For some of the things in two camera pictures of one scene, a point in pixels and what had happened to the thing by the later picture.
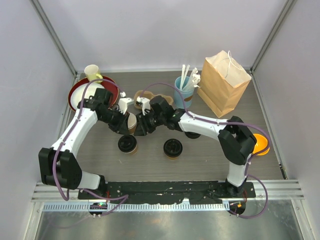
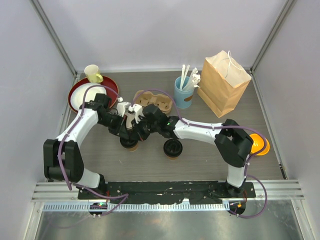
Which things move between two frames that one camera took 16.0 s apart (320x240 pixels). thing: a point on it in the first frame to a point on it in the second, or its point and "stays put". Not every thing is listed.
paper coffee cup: [132, 123] stays put
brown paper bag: [223, 83] stays put
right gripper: [142, 127] to [137, 131]
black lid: [172, 148] stays put
